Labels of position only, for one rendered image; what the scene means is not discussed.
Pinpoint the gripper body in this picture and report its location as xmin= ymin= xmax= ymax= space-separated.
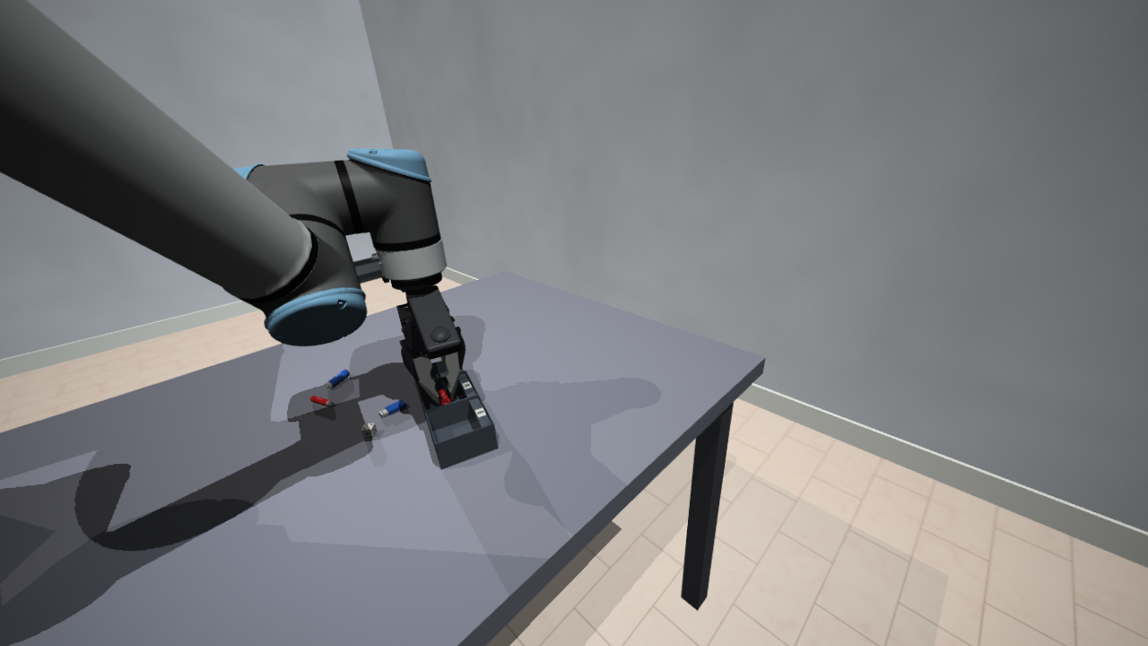
xmin=390 ymin=273 xmax=442 ymax=355

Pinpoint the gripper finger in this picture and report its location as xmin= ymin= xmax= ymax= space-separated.
xmin=400 ymin=338 xmax=441 ymax=405
xmin=441 ymin=327 xmax=465 ymax=400

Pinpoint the blue usb stick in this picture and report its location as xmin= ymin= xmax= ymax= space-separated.
xmin=380 ymin=400 xmax=408 ymax=417

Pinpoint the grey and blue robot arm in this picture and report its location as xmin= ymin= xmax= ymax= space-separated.
xmin=0 ymin=0 xmax=447 ymax=347

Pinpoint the black rack of three bins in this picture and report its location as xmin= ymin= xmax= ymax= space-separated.
xmin=414 ymin=361 xmax=498 ymax=469

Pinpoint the blue battery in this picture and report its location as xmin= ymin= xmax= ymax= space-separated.
xmin=325 ymin=369 xmax=350 ymax=389

